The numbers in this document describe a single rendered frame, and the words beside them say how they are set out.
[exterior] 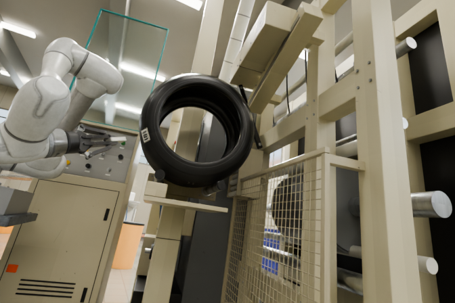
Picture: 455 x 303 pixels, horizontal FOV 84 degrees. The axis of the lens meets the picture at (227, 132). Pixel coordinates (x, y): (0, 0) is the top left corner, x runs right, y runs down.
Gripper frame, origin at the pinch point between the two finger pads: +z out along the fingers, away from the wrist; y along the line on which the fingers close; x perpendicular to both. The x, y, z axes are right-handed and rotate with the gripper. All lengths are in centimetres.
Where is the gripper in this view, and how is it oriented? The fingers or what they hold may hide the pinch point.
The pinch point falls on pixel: (116, 140)
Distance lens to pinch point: 108.8
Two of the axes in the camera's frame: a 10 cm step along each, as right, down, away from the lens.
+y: 3.6, 9.2, -1.8
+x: 8.0, -4.0, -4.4
